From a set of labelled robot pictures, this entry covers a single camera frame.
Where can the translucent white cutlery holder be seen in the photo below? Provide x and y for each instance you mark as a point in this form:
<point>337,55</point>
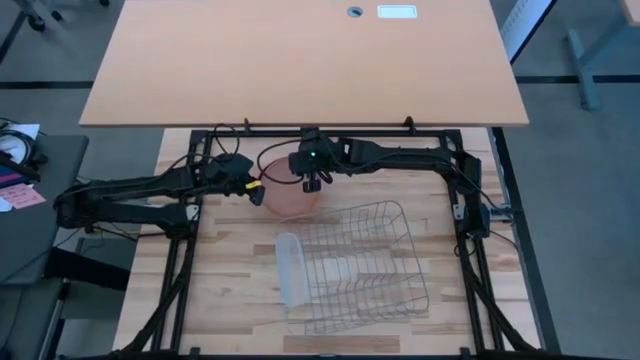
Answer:
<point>292,270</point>

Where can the black table side rail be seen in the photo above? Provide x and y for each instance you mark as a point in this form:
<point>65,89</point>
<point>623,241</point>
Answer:
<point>530,280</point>

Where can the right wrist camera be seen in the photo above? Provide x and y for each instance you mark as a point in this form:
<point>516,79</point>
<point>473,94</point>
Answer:
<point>310,135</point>

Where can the orange round plate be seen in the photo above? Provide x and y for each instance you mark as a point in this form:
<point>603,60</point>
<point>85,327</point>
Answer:
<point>287,200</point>

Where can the grey side table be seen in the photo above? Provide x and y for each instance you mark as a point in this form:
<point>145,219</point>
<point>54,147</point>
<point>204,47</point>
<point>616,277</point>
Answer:
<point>45,225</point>

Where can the large wooden desk top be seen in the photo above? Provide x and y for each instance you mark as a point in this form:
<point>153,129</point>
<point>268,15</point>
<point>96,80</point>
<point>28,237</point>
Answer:
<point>300,65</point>

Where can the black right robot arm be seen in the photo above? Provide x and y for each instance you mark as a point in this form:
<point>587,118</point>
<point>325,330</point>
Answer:
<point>400,152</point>

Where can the black frame clamp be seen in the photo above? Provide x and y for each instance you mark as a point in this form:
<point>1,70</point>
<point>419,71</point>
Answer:
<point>409,124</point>
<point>246,125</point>

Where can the small wooden desk corner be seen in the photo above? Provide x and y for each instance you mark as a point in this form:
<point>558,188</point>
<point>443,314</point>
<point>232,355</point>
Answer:
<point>632,10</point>

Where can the yellow tape tag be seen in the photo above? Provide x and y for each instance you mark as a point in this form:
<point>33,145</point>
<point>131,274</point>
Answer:
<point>253,184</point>

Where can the dark purple notebook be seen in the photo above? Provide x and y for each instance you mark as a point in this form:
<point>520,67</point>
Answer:
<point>7,180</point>

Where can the silver corner bracket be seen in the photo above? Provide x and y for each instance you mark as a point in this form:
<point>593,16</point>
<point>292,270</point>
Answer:
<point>458,211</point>
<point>193,212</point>

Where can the pink sticky note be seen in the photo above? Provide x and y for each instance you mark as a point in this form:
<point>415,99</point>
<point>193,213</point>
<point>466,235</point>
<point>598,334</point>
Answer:
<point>22,196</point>

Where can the white rectangular desk plate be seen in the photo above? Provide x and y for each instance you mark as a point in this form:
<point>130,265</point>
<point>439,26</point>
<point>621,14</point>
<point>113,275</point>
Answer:
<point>397,11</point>

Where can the grey side table leg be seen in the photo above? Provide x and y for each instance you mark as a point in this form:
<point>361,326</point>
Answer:
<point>52,320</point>

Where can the grey metal desk leg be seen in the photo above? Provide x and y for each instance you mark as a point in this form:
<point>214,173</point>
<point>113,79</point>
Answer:
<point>582,65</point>

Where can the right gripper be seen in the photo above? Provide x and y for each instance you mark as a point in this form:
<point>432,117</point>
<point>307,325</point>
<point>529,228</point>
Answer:
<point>307,160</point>

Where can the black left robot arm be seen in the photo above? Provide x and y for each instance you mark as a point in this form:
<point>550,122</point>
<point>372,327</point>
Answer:
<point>125,186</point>

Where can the black aluminium frame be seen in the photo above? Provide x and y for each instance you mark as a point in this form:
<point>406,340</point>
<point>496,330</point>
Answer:
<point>380,133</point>

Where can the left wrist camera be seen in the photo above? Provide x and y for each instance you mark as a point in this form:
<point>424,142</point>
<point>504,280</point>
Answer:
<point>231,164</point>

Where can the white perforated computer case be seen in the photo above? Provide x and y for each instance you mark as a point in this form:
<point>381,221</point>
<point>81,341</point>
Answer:
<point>520,25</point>

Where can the white paper sheet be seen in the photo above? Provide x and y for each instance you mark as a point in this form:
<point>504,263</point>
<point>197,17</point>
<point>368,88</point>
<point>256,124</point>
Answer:
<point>25,131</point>

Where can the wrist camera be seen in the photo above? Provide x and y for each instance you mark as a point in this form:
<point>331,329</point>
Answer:
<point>310,135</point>
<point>231,164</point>

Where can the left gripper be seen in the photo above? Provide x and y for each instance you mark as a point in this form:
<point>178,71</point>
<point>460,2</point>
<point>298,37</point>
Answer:
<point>225,184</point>

